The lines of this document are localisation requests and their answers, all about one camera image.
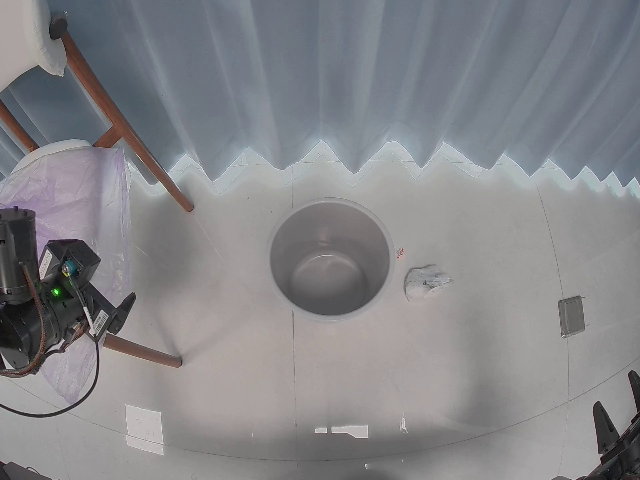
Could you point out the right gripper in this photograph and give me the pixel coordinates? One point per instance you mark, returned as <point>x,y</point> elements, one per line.
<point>625,460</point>

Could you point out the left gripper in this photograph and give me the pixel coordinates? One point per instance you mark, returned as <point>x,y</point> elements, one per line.
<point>60,318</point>

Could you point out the purple plastic bag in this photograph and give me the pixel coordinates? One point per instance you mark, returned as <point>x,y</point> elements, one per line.
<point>75,193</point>

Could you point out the clear plastic wrapper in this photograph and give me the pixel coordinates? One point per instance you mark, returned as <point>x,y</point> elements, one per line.
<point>420,283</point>

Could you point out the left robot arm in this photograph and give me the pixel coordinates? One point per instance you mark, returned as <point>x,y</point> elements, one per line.
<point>17,248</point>

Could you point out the white trash bin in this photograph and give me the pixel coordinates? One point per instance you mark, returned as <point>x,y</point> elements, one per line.
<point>300,248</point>

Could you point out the white padded wooden chair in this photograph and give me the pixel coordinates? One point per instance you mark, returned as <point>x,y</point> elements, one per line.
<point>25,28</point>

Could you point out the pale blue curtain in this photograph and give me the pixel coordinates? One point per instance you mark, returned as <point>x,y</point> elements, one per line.
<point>350,68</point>

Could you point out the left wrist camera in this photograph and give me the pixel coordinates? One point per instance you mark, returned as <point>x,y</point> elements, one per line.
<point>82,260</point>

